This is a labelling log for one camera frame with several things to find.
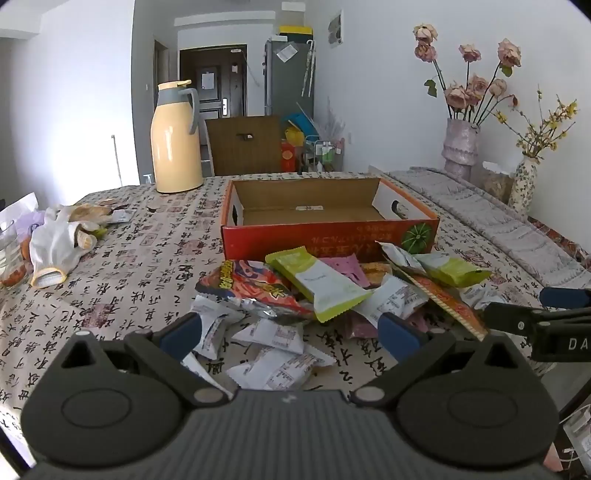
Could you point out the blue plastic item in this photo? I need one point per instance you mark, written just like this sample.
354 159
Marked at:
300 122

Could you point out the short green snack packet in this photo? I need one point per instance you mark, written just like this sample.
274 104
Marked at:
455 270

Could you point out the small white sachet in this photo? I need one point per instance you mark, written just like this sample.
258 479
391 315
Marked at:
123 216

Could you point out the red cardboard box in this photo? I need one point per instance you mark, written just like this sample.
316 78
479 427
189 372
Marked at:
295 237

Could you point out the yellow thermos jug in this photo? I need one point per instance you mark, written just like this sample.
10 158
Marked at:
175 147

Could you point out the pink ribbed vase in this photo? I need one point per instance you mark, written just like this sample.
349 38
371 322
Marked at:
459 147

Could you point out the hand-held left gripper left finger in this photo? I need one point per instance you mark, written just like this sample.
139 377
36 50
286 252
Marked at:
184 332

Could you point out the silver grey snack packet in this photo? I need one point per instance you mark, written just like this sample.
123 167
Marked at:
401 256

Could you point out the grey refrigerator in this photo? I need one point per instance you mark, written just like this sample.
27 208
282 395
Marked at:
286 87

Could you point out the long green white snack packet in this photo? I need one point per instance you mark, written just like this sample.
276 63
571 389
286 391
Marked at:
318 286

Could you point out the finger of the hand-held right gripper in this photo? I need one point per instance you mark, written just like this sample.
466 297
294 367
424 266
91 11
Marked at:
568 297
510 318

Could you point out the clear plastic bag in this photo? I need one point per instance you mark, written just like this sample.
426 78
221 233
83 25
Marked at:
11 226

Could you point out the clear bag of dried goods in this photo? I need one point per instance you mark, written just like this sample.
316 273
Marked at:
496 182

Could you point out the dried pink roses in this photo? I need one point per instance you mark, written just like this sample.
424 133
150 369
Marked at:
471 87

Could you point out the red snack bag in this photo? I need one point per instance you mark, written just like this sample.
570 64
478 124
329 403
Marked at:
249 286

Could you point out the wall poster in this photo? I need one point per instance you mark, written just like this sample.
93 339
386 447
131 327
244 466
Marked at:
335 28

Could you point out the red gift box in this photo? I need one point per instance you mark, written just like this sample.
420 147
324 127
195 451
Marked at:
288 157

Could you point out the white umbrella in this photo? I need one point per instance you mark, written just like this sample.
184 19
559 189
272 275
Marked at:
309 69

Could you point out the yellow plastic bag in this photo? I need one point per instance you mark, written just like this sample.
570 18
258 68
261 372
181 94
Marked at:
293 134

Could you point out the small floral vase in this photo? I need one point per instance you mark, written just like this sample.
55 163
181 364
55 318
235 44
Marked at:
522 184

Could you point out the white paper note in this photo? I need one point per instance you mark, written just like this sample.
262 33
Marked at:
285 53

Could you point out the yellow box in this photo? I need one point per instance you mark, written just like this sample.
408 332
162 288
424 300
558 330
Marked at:
298 32

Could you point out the thin white pole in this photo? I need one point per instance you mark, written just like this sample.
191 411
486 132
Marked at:
116 157

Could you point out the orange strip snack packet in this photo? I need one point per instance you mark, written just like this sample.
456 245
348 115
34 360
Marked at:
450 304

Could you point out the grey quilted cover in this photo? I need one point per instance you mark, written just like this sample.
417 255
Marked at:
498 226

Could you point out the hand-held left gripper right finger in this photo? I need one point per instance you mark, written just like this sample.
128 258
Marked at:
398 334

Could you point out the dark wooden door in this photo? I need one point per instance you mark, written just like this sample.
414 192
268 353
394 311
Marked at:
212 92

